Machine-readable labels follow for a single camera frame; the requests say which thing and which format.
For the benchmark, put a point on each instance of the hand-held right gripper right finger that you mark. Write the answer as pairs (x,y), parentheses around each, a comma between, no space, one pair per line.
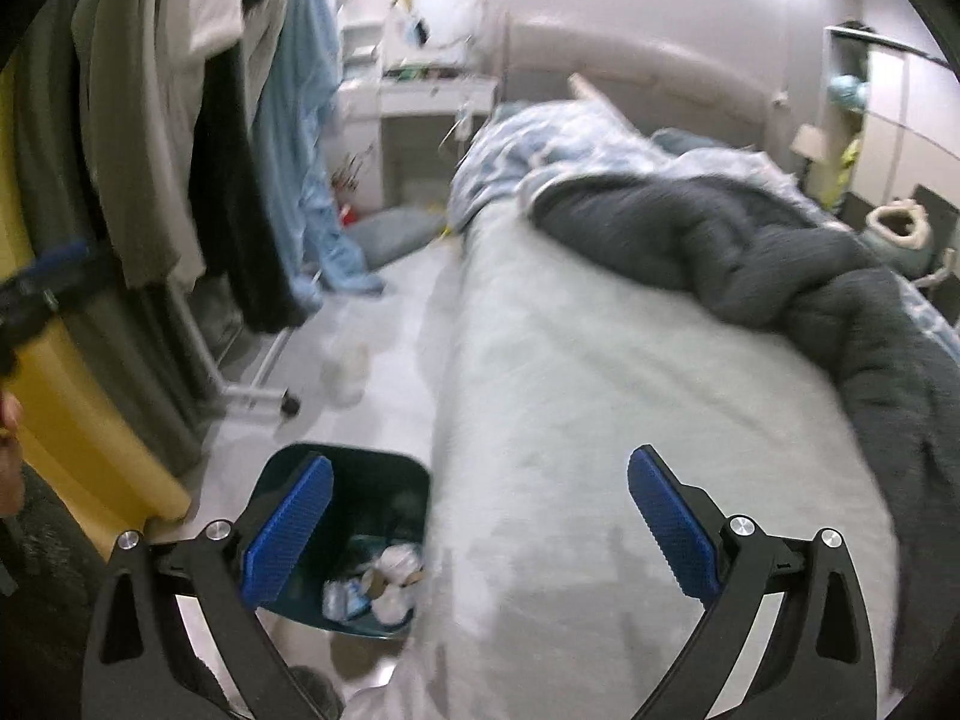
(671,525)

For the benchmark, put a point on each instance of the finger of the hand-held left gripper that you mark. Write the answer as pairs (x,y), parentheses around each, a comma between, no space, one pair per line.
(60,259)

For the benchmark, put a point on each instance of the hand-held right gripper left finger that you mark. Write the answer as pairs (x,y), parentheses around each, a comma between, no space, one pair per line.
(289,532)

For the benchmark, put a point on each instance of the blue white tissue packet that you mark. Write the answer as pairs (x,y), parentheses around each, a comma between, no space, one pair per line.
(341,600)

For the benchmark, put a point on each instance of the dark teal trash bin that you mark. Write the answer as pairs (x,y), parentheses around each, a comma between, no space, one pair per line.
(375,487)

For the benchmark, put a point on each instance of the small cardboard roll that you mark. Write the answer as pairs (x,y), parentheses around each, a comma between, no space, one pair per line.
(375,579)

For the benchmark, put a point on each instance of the person's left hand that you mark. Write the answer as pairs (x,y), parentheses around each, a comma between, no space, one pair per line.
(9,465)

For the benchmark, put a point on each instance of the grey green hanging garment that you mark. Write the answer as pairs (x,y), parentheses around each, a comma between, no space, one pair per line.
(112,127)

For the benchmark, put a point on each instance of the white clothes rack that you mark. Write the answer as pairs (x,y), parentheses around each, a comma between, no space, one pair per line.
(255,394)

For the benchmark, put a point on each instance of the yellow garment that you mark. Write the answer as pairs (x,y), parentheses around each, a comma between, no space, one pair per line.
(90,450)

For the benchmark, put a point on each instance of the bed with grey sheet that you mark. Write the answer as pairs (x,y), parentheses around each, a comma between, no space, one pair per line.
(600,390)

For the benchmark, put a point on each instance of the black hanging garment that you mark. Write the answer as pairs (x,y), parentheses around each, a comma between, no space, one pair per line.
(232,202)

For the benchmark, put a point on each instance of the person's dark clothing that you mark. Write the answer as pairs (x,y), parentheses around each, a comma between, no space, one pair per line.
(37,600)

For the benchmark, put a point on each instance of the light blue hanging garment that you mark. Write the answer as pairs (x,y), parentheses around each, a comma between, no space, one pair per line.
(300,127)

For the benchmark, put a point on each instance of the dark grey fleece blanket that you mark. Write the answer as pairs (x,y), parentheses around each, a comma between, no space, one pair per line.
(750,255)

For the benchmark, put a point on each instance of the small red object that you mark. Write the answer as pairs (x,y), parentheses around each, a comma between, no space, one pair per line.
(346,216)

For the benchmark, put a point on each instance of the white dressing table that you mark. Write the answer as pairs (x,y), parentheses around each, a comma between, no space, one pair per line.
(420,97)

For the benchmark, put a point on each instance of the beige table lamp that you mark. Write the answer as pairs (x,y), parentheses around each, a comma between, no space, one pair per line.
(808,141)

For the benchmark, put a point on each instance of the blue patterned duvet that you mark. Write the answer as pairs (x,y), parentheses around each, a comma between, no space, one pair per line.
(510,150)

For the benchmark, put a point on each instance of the green cloth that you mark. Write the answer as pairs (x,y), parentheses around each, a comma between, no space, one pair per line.
(850,154)

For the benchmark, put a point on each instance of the cream pillow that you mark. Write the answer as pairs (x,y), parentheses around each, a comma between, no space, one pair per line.
(586,87)

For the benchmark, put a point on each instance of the grey padded headboard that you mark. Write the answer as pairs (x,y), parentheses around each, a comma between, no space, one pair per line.
(675,67)

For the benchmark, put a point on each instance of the round mirror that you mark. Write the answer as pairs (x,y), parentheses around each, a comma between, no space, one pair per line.
(442,0)

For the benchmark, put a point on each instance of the light blue folded bedding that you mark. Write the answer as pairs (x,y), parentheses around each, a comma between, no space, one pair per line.
(847,90)

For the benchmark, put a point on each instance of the white wardrobe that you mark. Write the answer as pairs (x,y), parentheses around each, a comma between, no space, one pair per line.
(900,105)

